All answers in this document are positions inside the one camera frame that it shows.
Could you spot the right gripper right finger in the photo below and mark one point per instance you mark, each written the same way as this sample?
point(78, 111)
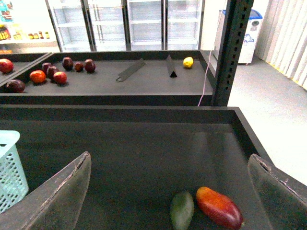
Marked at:
point(283, 198)

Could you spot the black left display tray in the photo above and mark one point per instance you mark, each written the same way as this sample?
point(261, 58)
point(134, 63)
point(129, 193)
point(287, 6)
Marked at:
point(21, 62)

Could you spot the light blue plastic basket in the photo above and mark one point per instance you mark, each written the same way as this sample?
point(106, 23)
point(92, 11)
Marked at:
point(13, 183)

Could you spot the glass door refrigerators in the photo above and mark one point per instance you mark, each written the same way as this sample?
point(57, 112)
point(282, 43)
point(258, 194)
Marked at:
point(125, 25)

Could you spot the red apple far left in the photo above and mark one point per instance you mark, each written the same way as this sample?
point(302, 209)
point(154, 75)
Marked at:
point(6, 66)

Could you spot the red orange mango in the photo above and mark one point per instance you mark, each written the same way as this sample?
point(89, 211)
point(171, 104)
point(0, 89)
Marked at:
point(219, 208)

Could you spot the black triangular divider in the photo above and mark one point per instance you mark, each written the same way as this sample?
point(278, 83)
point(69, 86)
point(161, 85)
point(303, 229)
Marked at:
point(170, 67)

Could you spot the dark red apple back left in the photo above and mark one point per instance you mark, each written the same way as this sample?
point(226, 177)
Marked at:
point(67, 63)

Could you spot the black shelf upright post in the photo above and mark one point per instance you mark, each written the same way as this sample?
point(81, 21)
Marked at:
point(235, 23)

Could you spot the black upper display tray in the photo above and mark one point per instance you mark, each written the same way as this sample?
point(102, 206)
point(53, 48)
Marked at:
point(150, 85)

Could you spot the red apple right of orange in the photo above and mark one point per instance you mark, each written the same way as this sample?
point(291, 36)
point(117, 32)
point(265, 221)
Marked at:
point(60, 77)

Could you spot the black flat divider strip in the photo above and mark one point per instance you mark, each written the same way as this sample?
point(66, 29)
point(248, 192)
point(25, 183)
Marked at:
point(130, 70)

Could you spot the shelf with jars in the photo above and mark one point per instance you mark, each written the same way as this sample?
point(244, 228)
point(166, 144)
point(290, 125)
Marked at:
point(26, 27)

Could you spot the yellow lemon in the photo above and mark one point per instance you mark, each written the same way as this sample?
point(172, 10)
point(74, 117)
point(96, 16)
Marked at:
point(188, 62)

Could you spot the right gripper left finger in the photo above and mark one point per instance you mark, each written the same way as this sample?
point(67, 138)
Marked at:
point(54, 205)

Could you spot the dark red apple front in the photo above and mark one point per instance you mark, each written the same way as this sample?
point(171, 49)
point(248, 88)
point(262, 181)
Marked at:
point(15, 86)

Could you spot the small dark red apple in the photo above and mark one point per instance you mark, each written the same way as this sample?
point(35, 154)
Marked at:
point(78, 66)

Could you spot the white chest freezer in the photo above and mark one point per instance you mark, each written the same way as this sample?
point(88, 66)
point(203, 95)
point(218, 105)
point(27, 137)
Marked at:
point(250, 38)

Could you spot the black lower display tray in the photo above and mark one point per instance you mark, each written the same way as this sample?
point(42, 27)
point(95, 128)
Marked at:
point(141, 157)

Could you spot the white curtain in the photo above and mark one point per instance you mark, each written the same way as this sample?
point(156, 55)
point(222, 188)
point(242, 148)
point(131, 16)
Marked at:
point(282, 41)

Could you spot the black display tray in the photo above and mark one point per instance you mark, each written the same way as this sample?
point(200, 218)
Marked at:
point(141, 157)
point(21, 62)
point(150, 85)

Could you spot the dark red apple back right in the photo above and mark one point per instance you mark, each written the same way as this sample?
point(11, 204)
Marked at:
point(89, 65)

